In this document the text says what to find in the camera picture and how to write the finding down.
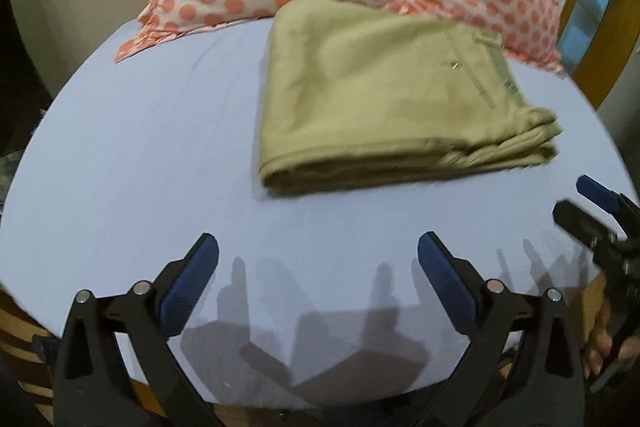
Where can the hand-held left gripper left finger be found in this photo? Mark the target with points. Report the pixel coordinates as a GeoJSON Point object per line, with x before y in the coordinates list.
{"type": "Point", "coordinates": [192, 274]}

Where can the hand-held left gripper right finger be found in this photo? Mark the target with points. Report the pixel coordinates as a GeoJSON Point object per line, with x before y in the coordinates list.
{"type": "Point", "coordinates": [447, 274]}

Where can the person's right hand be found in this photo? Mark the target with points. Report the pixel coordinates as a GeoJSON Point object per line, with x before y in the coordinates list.
{"type": "Point", "coordinates": [597, 337]}

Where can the wooden bed frame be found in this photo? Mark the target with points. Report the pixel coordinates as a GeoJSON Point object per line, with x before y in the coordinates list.
{"type": "Point", "coordinates": [607, 42]}

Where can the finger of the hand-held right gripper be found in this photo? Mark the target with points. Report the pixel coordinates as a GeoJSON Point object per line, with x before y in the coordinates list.
{"type": "Point", "coordinates": [597, 197]}
{"type": "Point", "coordinates": [575, 219]}

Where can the khaki pants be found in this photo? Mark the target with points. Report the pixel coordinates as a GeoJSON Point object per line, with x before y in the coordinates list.
{"type": "Point", "coordinates": [390, 99]}

